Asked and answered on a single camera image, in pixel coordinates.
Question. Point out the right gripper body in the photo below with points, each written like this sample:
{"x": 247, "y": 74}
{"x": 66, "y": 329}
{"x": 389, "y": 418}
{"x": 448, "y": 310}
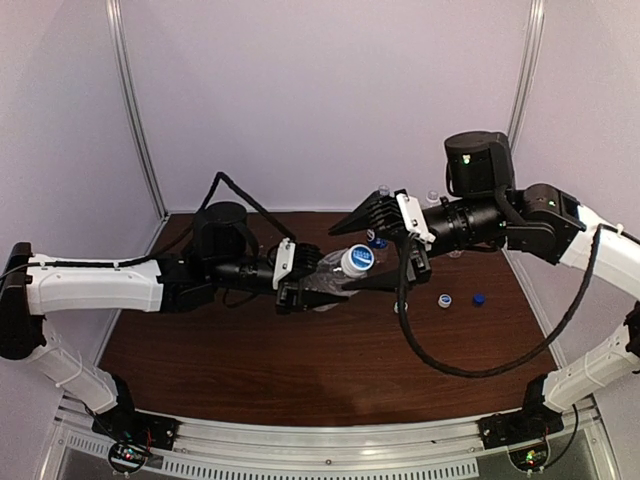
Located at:
{"x": 417, "y": 255}

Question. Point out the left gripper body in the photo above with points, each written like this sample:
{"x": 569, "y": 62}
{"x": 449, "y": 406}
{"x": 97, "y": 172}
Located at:
{"x": 291, "y": 288}

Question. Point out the clear plastic bottle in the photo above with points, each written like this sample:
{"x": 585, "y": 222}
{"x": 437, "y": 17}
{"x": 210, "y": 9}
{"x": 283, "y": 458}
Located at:
{"x": 333, "y": 272}

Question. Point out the Pepsi label plastic bottle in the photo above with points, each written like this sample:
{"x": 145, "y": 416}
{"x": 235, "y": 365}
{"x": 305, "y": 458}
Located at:
{"x": 378, "y": 245}

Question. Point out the white Pocari Sweat cap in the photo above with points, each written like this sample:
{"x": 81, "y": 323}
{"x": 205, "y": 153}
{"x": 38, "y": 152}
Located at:
{"x": 445, "y": 301}

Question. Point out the blue bottle cap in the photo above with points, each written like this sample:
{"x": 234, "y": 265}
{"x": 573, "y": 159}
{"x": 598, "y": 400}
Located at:
{"x": 479, "y": 299}

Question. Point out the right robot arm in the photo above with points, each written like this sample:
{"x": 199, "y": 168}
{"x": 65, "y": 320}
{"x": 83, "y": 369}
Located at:
{"x": 484, "y": 210}

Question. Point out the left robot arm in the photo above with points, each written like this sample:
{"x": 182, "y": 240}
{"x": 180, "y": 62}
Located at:
{"x": 223, "y": 254}

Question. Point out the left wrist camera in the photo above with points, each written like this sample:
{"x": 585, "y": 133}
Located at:
{"x": 294, "y": 261}

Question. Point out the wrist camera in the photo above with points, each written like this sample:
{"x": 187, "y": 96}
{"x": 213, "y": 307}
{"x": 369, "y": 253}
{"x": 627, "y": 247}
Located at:
{"x": 294, "y": 261}
{"x": 392, "y": 217}

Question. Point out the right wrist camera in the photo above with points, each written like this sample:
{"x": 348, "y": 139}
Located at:
{"x": 392, "y": 217}

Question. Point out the front aluminium rail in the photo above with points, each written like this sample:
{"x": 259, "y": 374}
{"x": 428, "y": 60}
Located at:
{"x": 449, "y": 449}

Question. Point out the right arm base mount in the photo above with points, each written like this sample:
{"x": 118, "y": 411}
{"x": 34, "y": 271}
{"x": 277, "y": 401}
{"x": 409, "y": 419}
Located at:
{"x": 524, "y": 434}

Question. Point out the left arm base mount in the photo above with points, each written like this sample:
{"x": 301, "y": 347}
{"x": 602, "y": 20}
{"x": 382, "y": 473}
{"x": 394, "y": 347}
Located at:
{"x": 134, "y": 434}

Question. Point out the right aluminium frame post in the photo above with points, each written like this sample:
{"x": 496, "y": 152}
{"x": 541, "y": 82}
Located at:
{"x": 508, "y": 45}

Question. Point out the aluminium frame post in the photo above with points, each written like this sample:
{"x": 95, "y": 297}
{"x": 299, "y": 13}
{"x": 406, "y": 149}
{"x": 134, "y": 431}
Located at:
{"x": 508, "y": 45}
{"x": 134, "y": 118}

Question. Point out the left aluminium frame post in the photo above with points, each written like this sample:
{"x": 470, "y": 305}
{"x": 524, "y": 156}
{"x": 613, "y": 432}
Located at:
{"x": 134, "y": 118}

